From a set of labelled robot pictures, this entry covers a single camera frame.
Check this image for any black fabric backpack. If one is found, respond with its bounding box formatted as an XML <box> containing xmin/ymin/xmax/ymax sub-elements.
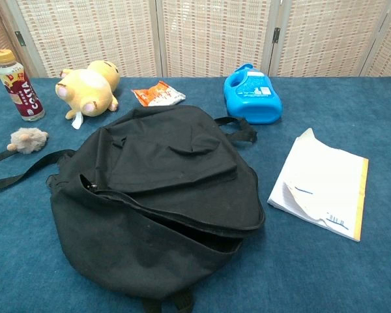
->
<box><xmin>0</xmin><ymin>104</ymin><xmax>266</xmax><ymax>313</ymax></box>

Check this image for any white book yellow spine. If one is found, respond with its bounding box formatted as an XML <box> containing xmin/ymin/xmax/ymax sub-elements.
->
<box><xmin>267</xmin><ymin>127</ymin><xmax>369</xmax><ymax>243</ymax></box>

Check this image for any orange white snack packet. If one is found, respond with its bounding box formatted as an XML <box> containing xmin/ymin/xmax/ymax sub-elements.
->
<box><xmin>131</xmin><ymin>80</ymin><xmax>186</xmax><ymax>108</ymax></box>

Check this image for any blue detergent pump bottle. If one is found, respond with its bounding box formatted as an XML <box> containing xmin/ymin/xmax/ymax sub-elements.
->
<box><xmin>223</xmin><ymin>63</ymin><xmax>283</xmax><ymax>125</ymax></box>

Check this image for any yellow plush toy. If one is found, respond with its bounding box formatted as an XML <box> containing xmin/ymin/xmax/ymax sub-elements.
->
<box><xmin>55</xmin><ymin>60</ymin><xmax>121</xmax><ymax>130</ymax></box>

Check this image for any blue carpet table cover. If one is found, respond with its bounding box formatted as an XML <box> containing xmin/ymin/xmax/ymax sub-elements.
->
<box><xmin>0</xmin><ymin>76</ymin><xmax>391</xmax><ymax>313</ymax></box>

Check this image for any Costa coffee bottle yellow cap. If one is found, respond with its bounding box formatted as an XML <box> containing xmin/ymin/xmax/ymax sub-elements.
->
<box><xmin>0</xmin><ymin>49</ymin><xmax>46</xmax><ymax>122</ymax></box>

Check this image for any beige fluffy keychain toy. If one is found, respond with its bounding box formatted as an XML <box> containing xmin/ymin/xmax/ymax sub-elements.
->
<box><xmin>6</xmin><ymin>127</ymin><xmax>50</xmax><ymax>155</ymax></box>

